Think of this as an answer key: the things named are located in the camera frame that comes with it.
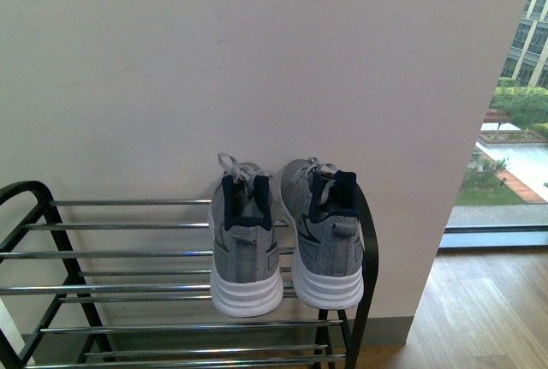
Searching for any black chrome shoe rack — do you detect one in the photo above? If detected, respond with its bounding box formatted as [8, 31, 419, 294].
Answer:
[1, 181, 378, 368]

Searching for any grey knit sneaker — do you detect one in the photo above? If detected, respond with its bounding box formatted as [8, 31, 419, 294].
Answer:
[208, 152, 283, 318]
[278, 158, 364, 310]

